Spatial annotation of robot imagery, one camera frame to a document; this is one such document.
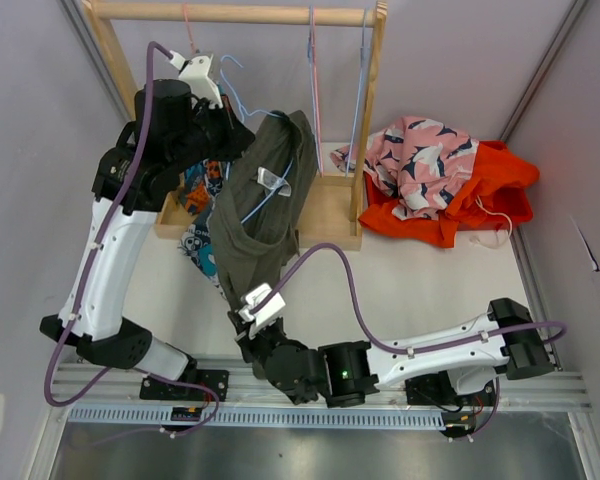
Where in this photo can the pink shark print shorts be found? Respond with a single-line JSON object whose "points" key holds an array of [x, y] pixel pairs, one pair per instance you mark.
{"points": [[420, 163]]}

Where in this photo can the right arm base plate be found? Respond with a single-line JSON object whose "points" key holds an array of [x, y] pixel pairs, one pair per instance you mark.
{"points": [[436, 390]]}

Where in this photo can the pink wire hanger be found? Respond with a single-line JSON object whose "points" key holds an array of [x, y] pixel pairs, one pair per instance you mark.
{"points": [[189, 29], [317, 122]]}

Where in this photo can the orange shorts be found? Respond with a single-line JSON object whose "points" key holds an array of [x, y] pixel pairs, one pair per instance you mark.
{"points": [[494, 198]]}

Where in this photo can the light blue wire hanger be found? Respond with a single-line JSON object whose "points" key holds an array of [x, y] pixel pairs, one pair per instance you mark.
{"points": [[361, 78]]}

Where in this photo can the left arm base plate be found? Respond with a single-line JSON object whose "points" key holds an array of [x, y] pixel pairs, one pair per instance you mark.
{"points": [[215, 380]]}

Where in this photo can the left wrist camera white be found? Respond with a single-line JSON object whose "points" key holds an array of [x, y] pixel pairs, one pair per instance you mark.
{"points": [[201, 74]]}

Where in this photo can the white slotted cable duct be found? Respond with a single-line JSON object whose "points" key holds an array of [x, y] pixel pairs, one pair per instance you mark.
{"points": [[260, 417]]}

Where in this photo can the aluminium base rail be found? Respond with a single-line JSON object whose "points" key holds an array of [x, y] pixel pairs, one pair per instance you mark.
{"points": [[557, 391]]}

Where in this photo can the blue cartoon print shorts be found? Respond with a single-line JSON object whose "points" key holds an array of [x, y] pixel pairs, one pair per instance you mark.
{"points": [[202, 184]]}

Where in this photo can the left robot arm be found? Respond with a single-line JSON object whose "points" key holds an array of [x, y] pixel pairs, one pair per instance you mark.
{"points": [[176, 129]]}

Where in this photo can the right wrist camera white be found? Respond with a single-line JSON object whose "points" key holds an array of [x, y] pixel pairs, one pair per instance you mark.
{"points": [[261, 307]]}

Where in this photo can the olive green shorts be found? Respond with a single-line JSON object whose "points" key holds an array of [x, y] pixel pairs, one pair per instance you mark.
{"points": [[254, 220]]}

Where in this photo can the wooden clothes rack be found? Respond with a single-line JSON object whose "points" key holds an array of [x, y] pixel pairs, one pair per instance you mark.
{"points": [[335, 200]]}

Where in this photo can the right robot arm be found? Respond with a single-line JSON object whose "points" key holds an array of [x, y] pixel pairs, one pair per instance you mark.
{"points": [[502, 341]]}

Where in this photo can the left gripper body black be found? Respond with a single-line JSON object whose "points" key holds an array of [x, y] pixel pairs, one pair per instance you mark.
{"points": [[212, 134]]}

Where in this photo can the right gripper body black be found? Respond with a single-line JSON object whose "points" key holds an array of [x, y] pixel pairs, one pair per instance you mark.
{"points": [[256, 350]]}

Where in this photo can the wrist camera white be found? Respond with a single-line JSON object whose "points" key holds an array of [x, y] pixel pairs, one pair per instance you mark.
{"points": [[201, 74], [261, 307]]}

